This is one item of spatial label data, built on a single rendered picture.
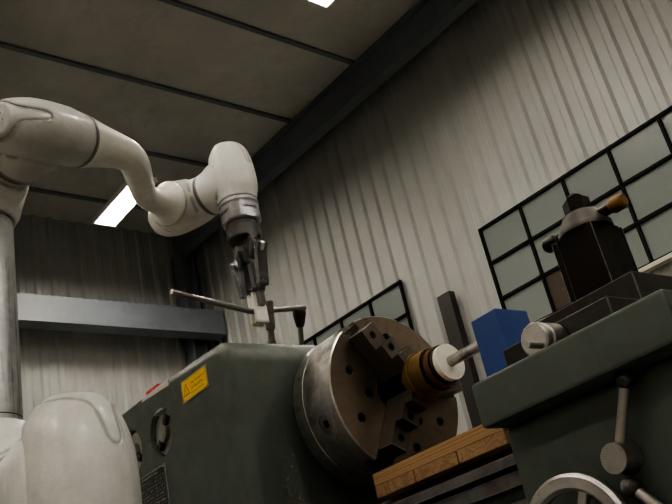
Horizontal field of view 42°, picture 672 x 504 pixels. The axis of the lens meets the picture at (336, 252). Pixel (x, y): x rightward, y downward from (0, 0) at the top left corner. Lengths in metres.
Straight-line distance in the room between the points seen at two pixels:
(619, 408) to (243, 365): 0.88
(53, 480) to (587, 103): 8.81
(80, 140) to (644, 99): 8.15
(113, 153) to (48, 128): 0.17
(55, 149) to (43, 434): 0.53
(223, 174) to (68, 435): 0.88
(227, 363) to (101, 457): 0.51
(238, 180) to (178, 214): 0.16
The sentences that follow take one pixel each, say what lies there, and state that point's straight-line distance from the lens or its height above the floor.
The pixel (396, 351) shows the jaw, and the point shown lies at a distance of 1.67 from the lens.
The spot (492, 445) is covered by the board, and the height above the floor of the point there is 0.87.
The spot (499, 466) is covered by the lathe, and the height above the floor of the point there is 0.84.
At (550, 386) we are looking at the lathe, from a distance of 1.07.
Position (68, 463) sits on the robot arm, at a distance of 1.28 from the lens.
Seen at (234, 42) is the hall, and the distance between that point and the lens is 11.16.
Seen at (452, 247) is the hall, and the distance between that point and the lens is 10.58.
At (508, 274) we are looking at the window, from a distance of 9.98.
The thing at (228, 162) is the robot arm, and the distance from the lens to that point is 2.01.
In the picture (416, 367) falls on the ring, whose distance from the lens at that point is 1.62.
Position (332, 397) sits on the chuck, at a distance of 1.62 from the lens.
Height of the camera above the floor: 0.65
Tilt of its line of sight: 24 degrees up
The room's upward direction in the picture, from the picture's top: 13 degrees counter-clockwise
